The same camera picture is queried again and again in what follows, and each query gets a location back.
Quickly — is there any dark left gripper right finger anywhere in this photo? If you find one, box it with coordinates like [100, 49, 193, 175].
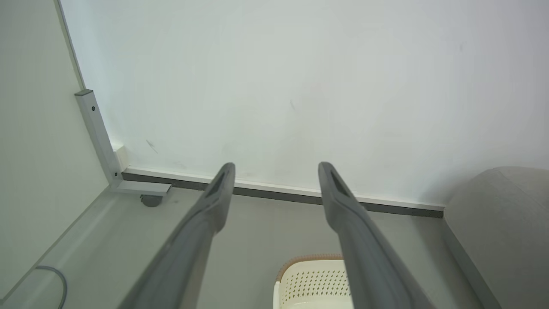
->
[318, 161, 436, 309]

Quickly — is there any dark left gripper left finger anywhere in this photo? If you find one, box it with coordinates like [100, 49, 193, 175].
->
[118, 162, 236, 309]

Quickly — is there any beige perforated laundry basket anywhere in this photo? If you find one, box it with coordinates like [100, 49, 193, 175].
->
[273, 254, 355, 309]

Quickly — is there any dark grey baseboard strip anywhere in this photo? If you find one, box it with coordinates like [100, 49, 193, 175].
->
[122, 167, 445, 219]

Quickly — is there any grey floor cable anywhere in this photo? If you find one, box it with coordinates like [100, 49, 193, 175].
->
[34, 265, 68, 309]

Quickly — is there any grey metal frame bracket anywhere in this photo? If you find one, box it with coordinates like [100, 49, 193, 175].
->
[75, 89, 172, 197]

